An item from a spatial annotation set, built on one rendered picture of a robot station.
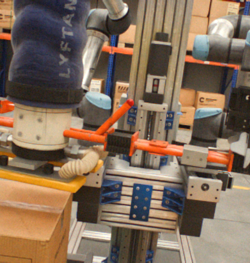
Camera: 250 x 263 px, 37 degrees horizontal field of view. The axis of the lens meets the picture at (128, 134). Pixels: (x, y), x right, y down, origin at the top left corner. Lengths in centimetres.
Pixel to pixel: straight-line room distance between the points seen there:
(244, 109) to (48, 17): 57
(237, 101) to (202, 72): 864
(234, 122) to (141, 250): 105
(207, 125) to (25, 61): 89
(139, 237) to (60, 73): 113
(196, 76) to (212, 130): 802
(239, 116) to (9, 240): 70
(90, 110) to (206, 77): 815
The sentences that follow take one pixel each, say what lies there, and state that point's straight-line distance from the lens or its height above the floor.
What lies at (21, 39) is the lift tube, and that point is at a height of 146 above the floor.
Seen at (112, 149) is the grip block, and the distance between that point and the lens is 106.
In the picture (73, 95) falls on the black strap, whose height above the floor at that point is 132.
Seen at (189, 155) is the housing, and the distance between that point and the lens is 105.
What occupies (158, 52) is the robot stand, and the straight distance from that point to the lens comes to 171.
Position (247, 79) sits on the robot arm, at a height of 143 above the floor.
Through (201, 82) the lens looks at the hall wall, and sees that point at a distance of 969.
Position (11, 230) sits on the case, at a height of 95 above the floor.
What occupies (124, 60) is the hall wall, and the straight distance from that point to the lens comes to 957.
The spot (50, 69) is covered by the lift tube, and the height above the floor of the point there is 139.
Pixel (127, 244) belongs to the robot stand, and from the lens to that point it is 195.
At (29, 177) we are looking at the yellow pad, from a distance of 106.
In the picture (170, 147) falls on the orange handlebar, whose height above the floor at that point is 121.
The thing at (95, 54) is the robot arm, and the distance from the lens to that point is 180.
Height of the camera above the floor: 145
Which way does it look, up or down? 12 degrees down
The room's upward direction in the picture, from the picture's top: 7 degrees clockwise
